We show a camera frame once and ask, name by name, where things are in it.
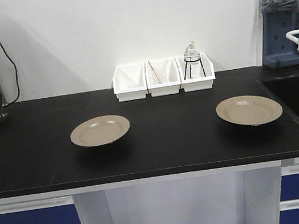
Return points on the white storage bin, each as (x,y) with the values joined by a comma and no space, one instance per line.
(198,80)
(129,82)
(173,84)

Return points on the tan plate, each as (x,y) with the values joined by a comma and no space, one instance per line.
(100,131)
(249,110)

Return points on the middle white storage bin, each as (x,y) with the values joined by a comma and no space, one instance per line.
(173,84)

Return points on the left white storage bin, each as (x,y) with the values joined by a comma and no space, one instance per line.
(129,82)

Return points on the black wire tripod stand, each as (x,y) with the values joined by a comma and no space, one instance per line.
(187,67)

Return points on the blue pegboard drying rack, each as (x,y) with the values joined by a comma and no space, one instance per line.
(278,51)

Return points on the right white storage bin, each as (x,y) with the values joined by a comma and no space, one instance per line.
(198,80)

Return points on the glass beaker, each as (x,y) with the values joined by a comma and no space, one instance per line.
(161,76)

